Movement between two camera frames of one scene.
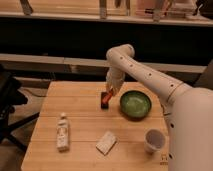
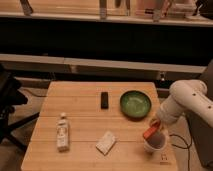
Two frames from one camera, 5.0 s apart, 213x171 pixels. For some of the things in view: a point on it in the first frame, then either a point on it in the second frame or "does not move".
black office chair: (11, 96) does not move
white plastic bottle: (63, 133) does not move
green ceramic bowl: (135, 105) does not move
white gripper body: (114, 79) → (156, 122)
